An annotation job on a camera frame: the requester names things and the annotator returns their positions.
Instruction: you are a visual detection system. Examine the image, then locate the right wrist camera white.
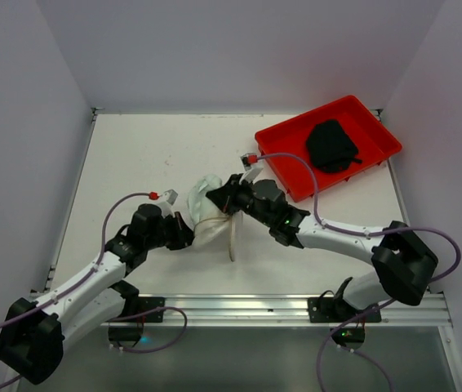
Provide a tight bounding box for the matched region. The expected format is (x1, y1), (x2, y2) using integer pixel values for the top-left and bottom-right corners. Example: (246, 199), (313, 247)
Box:
(239, 153), (264, 184)

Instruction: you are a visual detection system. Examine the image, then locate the black bra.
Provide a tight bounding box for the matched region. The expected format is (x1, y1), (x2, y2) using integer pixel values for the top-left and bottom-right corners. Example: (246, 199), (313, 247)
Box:
(305, 119), (362, 174)

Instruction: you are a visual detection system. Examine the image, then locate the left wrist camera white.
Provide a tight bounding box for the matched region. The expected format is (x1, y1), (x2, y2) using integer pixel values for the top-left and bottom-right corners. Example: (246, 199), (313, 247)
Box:
(148, 189), (178, 217)

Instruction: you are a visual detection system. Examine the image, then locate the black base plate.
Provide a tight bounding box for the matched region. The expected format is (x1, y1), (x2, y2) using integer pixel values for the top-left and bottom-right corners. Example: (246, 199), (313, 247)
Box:
(118, 281), (165, 323)
(307, 278), (376, 323)

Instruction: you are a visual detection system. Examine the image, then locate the white mesh laundry bag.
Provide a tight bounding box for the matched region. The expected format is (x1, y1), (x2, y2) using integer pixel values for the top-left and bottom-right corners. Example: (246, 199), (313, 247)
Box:
(193, 212), (243, 262)

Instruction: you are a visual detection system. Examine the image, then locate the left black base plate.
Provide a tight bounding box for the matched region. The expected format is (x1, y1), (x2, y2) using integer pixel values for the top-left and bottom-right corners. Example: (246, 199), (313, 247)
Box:
(118, 281), (165, 323)

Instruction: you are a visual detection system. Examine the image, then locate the pale green bra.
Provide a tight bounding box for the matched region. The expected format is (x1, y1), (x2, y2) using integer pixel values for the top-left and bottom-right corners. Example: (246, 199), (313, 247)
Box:
(187, 174), (227, 224)

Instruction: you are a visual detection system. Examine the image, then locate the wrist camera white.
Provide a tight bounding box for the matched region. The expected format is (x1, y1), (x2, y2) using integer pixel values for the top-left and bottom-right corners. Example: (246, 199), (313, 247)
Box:
(239, 153), (264, 184)
(148, 189), (178, 217)

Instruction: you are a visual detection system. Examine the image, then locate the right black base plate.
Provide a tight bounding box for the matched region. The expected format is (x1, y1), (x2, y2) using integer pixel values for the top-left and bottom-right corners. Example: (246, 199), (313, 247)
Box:
(307, 278), (376, 323)

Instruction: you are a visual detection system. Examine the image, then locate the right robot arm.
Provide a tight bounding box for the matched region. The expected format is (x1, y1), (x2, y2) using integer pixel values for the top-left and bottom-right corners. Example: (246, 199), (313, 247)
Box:
(206, 175), (438, 322)

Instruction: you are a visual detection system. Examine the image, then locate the red plastic tray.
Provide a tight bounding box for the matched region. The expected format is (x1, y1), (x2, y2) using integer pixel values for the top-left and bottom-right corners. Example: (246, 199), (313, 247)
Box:
(255, 95), (402, 202)

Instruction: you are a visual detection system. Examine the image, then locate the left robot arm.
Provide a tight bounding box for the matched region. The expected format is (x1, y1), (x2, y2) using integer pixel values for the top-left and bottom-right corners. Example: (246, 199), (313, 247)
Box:
(0, 203), (194, 385)

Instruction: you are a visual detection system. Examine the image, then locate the aluminium mounting rail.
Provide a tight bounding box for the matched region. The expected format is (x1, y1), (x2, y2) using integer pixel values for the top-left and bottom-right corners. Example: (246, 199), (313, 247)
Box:
(30, 290), (452, 327)

